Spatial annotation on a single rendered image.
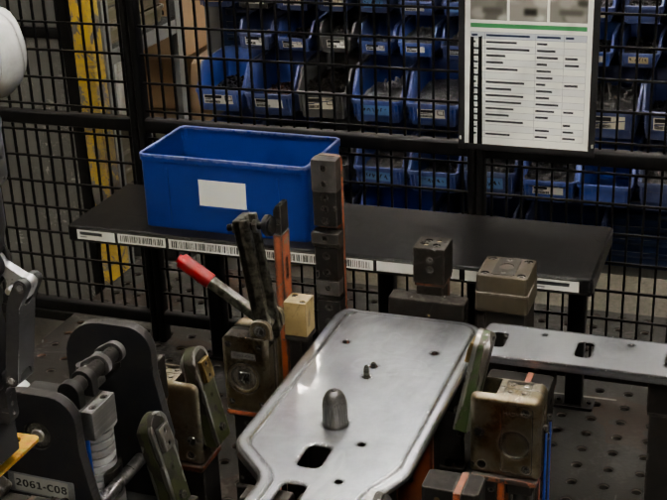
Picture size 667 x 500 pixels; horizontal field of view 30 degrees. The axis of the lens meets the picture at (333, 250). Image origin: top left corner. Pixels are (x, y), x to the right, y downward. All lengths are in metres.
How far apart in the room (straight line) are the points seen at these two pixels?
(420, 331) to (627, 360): 0.29
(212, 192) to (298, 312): 0.39
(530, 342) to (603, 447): 0.39
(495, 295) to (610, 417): 0.45
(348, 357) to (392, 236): 0.37
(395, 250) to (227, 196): 0.29
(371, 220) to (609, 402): 0.53
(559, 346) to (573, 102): 0.46
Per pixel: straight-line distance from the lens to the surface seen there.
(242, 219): 1.63
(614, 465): 2.07
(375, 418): 1.58
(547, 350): 1.75
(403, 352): 1.73
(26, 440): 1.13
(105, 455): 1.45
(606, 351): 1.75
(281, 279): 1.76
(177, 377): 1.56
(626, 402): 2.24
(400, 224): 2.09
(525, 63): 2.04
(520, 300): 1.83
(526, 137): 2.07
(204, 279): 1.69
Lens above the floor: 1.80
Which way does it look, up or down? 23 degrees down
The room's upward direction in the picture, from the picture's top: 2 degrees counter-clockwise
